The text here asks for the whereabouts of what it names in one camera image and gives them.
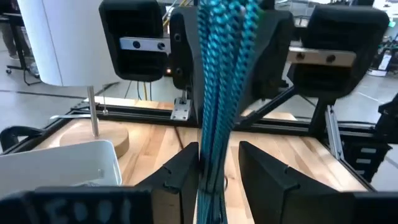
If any black cable chain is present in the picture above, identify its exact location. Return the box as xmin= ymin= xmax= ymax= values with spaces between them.
xmin=340 ymin=136 xmax=392 ymax=184

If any white shade wooden base lamp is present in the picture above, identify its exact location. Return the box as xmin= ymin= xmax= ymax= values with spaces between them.
xmin=17 ymin=0 xmax=130 ymax=159

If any teal braided USB cable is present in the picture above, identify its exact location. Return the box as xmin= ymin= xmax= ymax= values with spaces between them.
xmin=195 ymin=0 xmax=262 ymax=224

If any light grey plastic bin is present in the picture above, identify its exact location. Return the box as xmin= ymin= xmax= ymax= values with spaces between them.
xmin=0 ymin=139 xmax=123 ymax=199

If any person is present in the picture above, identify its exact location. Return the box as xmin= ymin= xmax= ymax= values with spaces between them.
xmin=0 ymin=0 xmax=22 ymax=60

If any silver metal bracket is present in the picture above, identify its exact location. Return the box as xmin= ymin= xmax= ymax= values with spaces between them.
xmin=170 ymin=97 xmax=193 ymax=122

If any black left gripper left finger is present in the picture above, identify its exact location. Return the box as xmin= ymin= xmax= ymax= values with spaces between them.
xmin=0 ymin=141 xmax=200 ymax=224

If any black rolling stand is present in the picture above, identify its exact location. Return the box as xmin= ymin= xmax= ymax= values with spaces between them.
xmin=2 ymin=12 xmax=43 ymax=86

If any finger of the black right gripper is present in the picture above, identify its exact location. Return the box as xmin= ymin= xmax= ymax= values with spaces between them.
xmin=239 ymin=9 xmax=295 ymax=110
xmin=169 ymin=5 xmax=205 ymax=91

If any black aluminium table frame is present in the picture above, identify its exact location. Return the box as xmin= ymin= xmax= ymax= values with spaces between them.
xmin=0 ymin=102 xmax=398 ymax=192

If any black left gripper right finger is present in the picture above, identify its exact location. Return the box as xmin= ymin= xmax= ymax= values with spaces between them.
xmin=238 ymin=140 xmax=398 ymax=224

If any black handled bar clamp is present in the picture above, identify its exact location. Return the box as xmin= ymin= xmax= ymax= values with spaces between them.
xmin=0 ymin=113 xmax=96 ymax=154

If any aluminium frame post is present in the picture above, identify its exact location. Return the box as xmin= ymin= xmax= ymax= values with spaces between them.
xmin=324 ymin=105 xmax=345 ymax=162

